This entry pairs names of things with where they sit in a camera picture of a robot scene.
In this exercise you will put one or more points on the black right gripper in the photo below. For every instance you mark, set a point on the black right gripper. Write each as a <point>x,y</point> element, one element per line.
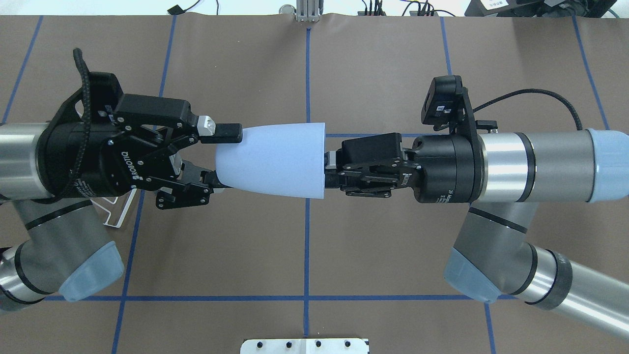
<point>449,169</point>

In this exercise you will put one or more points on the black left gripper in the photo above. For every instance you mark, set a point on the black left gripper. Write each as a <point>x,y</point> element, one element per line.
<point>66,164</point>

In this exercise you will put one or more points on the light blue plastic cup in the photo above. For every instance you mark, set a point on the light blue plastic cup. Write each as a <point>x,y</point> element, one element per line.
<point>282,159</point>

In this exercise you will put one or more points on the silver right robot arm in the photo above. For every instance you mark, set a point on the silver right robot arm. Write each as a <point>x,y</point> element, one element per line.
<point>503,177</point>

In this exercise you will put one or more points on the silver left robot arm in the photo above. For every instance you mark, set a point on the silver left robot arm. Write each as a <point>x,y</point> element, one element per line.
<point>69,250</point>

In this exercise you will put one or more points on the small black adapter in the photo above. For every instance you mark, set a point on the small black adapter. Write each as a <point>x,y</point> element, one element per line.
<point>175,10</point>

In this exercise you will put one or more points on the black box with label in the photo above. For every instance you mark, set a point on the black box with label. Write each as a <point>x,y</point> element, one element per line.
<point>503,8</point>

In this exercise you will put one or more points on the white wire cup holder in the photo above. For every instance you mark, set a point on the white wire cup holder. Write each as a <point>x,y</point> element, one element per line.
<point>113,211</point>

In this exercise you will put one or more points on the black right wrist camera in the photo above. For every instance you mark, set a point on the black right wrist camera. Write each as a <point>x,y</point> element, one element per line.
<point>442,107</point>

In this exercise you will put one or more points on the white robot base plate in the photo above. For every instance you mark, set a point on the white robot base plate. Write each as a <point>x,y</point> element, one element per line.
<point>306,346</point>

